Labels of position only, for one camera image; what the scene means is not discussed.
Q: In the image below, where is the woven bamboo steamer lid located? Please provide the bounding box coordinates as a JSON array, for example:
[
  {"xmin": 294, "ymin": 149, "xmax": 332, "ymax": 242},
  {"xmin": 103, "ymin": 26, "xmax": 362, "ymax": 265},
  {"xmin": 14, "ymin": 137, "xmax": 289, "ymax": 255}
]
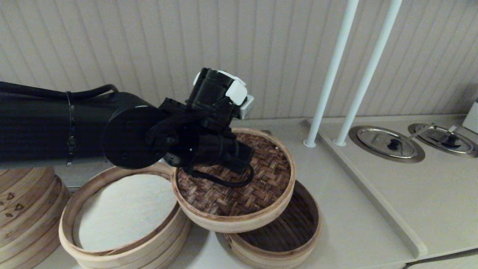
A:
[{"xmin": 171, "ymin": 128, "xmax": 297, "ymax": 234}]

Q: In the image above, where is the small bamboo steamer basket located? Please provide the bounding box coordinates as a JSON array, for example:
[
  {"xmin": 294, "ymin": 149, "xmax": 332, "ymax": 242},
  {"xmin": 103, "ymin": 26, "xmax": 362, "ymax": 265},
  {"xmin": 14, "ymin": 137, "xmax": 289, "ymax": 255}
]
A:
[{"xmin": 217, "ymin": 180, "xmax": 322, "ymax": 269}]

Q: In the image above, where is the bamboo steamer basket with liner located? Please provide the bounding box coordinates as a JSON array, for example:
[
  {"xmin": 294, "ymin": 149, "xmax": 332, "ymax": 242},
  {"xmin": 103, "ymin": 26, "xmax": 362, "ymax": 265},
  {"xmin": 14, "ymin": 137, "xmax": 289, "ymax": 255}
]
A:
[{"xmin": 59, "ymin": 163, "xmax": 192, "ymax": 269}]

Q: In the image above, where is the white metal pole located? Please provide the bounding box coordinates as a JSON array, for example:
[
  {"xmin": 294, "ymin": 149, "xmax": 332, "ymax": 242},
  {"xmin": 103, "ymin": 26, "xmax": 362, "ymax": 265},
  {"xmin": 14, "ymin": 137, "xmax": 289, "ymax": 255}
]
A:
[
  {"xmin": 303, "ymin": 0, "xmax": 360, "ymax": 148},
  {"xmin": 333, "ymin": 0, "xmax": 403, "ymax": 147}
]

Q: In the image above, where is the tall stack of bamboo steamers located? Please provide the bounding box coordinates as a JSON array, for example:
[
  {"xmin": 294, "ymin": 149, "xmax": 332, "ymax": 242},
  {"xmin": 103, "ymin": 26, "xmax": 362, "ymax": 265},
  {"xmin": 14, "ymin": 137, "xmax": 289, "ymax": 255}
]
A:
[{"xmin": 0, "ymin": 167, "xmax": 71, "ymax": 269}]

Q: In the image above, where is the white container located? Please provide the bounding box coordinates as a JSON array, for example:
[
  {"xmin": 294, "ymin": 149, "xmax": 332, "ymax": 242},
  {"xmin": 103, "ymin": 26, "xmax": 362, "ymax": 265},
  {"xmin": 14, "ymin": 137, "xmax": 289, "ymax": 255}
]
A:
[{"xmin": 462, "ymin": 98, "xmax": 478, "ymax": 135}]

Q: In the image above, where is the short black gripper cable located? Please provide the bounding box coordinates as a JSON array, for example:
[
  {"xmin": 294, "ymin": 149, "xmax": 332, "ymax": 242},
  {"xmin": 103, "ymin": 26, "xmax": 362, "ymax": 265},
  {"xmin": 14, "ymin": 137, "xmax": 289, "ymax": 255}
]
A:
[{"xmin": 190, "ymin": 164, "xmax": 255, "ymax": 189}]

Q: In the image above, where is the long black arm cable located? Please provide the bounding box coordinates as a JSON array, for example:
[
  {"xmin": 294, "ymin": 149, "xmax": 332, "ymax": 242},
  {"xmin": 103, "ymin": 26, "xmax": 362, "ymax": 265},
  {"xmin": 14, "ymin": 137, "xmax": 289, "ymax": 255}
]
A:
[{"xmin": 0, "ymin": 81, "xmax": 119, "ymax": 101}]

